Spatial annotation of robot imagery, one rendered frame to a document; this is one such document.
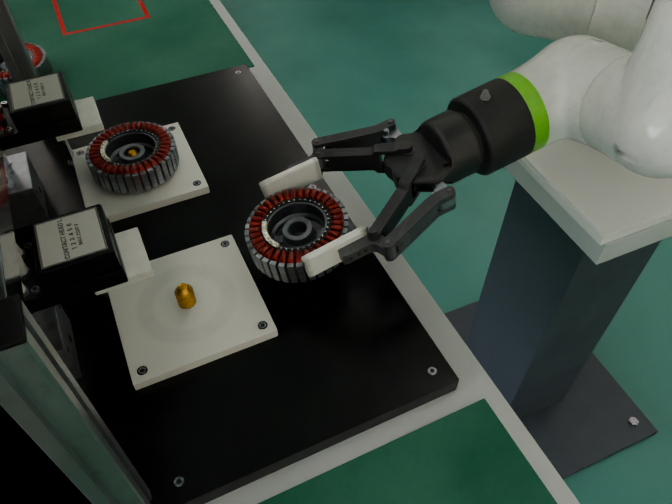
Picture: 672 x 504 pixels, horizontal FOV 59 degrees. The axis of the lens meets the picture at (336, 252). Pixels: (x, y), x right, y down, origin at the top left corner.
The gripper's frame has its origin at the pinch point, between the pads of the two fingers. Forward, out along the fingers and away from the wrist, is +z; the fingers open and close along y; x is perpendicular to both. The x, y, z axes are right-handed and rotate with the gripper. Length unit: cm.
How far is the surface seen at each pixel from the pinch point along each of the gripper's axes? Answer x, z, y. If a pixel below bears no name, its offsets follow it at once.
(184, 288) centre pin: -1.2, 13.8, -0.4
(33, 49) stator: -2, 23, 60
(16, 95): 11.6, 21.2, 24.2
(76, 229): 11.1, 18.6, 0.6
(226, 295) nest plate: -4.7, 10.4, -1.0
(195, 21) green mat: -11, -4, 65
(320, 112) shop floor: -95, -39, 125
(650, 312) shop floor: -103, -81, 6
